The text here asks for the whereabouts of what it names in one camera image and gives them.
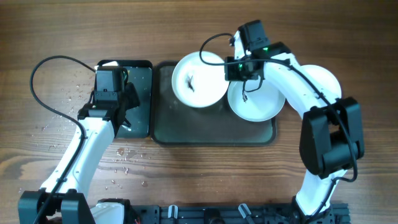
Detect small dark sponge tray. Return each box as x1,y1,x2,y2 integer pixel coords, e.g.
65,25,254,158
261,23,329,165
98,60,153,139

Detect white plate stained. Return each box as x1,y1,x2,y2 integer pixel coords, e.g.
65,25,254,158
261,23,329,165
227,80,285,122
284,65,342,117
172,51,229,108

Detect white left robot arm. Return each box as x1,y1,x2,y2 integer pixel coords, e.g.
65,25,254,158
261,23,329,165
18,62,140,223

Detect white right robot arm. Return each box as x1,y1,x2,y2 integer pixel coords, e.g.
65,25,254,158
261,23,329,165
224,20,364,223

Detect large dark plate tray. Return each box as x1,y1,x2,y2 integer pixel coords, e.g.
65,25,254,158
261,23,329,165
150,61,277,147

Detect white plate front stained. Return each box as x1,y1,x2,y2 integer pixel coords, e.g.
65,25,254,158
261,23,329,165
284,65,342,117

